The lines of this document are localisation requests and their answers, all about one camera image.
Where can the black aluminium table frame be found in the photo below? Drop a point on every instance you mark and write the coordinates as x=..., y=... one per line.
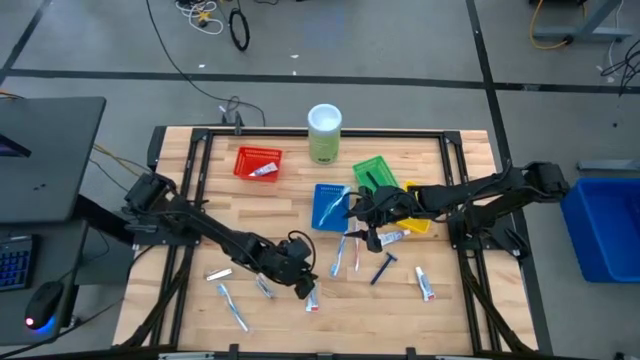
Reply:
x=400, y=132

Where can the blue toothbrush in clear wrapper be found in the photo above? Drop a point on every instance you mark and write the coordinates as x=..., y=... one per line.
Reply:
x=232, y=306
x=337, y=260

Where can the dark blue disposable razor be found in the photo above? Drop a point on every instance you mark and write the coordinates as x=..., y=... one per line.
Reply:
x=382, y=269
x=371, y=179

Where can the blue plastic basket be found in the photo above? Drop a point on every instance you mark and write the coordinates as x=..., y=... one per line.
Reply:
x=322, y=210

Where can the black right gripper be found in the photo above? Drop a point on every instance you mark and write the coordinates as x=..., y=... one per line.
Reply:
x=387, y=207

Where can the black backlit keyboard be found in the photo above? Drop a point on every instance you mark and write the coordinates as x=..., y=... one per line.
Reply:
x=15, y=262

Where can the grey metal stand base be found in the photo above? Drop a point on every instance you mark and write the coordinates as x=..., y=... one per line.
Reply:
x=585, y=34

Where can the grey metal bar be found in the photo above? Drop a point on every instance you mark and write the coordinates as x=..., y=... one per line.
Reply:
x=610, y=165

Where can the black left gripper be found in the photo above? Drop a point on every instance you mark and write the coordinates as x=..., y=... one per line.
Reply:
x=290, y=262

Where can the small white toothpaste tube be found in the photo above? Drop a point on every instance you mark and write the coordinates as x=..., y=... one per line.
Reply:
x=263, y=170
x=312, y=302
x=395, y=236
x=424, y=282

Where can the black desk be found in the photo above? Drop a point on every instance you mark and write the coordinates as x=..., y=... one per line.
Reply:
x=50, y=150

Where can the green plastic basket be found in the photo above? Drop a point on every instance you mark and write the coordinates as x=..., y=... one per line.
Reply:
x=385, y=167

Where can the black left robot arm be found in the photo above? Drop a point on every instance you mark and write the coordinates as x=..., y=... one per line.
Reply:
x=210, y=230

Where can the red plastic basket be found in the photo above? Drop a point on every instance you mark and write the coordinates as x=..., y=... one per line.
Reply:
x=245, y=160

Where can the dark laptop screen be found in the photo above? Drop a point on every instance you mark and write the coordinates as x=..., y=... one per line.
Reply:
x=10, y=147

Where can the teal toothbrush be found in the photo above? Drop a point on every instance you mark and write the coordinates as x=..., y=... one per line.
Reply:
x=332, y=206

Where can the green disinfecting wipes canister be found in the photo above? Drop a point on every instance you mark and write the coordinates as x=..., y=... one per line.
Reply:
x=325, y=145

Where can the black computer mouse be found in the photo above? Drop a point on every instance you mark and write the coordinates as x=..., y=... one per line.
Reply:
x=42, y=302

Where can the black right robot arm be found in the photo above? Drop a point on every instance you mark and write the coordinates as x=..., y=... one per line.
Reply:
x=475, y=192

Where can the large blue storage bin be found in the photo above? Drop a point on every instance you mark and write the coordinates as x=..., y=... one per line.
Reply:
x=605, y=225

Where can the red toothbrush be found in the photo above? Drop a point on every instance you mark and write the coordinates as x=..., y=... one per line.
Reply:
x=357, y=255

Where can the yellow plastic basket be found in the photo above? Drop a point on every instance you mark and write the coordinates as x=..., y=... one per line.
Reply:
x=417, y=226

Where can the grey lower desk surface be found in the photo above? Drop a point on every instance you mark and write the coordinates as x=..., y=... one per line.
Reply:
x=75, y=260

